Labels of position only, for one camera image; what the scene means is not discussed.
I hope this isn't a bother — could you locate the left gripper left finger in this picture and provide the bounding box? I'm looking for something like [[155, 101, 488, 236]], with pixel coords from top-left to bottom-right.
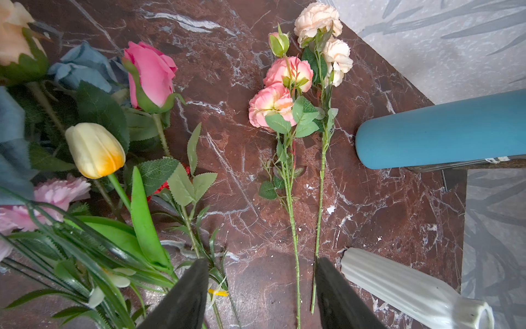
[[138, 259, 208, 329]]

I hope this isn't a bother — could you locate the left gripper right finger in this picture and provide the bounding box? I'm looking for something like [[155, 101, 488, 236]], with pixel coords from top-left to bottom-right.
[[315, 258, 386, 329]]

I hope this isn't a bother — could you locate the red carnation stem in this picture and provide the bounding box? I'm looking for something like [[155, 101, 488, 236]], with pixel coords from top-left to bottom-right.
[[135, 123, 243, 329]]

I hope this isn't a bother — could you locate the small pink rose stem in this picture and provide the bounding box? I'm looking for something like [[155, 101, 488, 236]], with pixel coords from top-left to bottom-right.
[[249, 27, 318, 328]]

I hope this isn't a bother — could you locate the small peach rose stem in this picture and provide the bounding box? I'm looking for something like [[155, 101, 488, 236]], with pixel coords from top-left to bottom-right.
[[293, 1, 354, 315]]

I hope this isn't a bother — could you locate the white ribbed vase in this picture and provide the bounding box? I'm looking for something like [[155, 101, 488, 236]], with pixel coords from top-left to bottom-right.
[[341, 248, 495, 328]]

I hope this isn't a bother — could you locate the teal ceramic vase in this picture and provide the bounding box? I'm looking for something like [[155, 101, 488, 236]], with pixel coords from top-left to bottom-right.
[[356, 90, 525, 169]]

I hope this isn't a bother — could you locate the small pink flower sprig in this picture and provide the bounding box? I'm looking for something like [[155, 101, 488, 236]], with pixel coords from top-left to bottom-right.
[[0, 174, 92, 262]]

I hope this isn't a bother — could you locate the yellow tulip stem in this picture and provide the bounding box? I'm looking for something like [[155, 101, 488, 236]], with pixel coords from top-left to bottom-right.
[[65, 123, 173, 274]]

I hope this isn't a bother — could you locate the magenta rose bud stem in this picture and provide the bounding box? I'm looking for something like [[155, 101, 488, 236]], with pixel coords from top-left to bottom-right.
[[122, 42, 184, 156]]

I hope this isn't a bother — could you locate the blue hydrangea flower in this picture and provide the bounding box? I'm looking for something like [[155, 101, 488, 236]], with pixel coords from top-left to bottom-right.
[[1, 41, 130, 206]]

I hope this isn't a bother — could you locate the peach rose on hydrangea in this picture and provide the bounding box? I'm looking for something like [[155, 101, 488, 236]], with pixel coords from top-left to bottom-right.
[[1, 1, 49, 86]]

